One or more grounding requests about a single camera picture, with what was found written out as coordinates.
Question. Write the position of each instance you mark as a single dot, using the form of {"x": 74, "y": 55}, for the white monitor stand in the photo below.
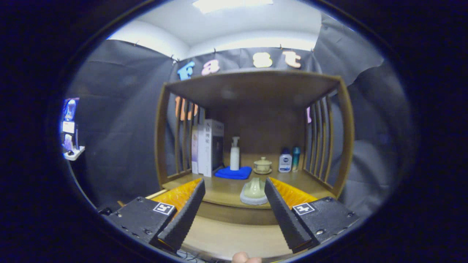
{"x": 75, "y": 154}

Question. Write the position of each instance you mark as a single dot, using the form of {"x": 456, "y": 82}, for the wooden countertop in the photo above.
{"x": 226, "y": 190}

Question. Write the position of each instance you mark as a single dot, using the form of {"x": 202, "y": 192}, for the wooden drawer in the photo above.
{"x": 234, "y": 237}

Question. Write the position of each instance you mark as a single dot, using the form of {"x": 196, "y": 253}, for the white pump bottle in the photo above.
{"x": 234, "y": 157}

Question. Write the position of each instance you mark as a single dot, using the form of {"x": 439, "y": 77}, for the computer monitor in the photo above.
{"x": 69, "y": 109}

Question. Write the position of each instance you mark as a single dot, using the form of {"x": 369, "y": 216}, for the blue folded cloth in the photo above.
{"x": 232, "y": 172}

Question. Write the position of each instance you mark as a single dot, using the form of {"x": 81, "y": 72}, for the wooden cabinet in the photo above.
{"x": 252, "y": 87}

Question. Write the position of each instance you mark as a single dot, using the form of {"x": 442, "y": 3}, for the ceiling light panel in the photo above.
{"x": 230, "y": 4}

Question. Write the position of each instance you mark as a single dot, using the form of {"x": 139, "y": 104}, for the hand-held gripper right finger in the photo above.
{"x": 287, "y": 219}

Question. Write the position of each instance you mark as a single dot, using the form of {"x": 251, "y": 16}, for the beige lidded teacup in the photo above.
{"x": 262, "y": 166}

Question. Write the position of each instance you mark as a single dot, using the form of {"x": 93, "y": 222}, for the white lotion bottle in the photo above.
{"x": 285, "y": 162}

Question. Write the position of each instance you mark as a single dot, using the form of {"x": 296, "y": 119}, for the pale purple book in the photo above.
{"x": 195, "y": 149}

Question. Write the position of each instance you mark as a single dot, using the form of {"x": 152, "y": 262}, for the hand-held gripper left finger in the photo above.
{"x": 185, "y": 215}

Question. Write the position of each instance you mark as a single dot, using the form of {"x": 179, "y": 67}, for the white book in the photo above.
{"x": 206, "y": 146}

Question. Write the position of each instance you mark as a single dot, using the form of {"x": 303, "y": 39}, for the teal bottle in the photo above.
{"x": 295, "y": 157}

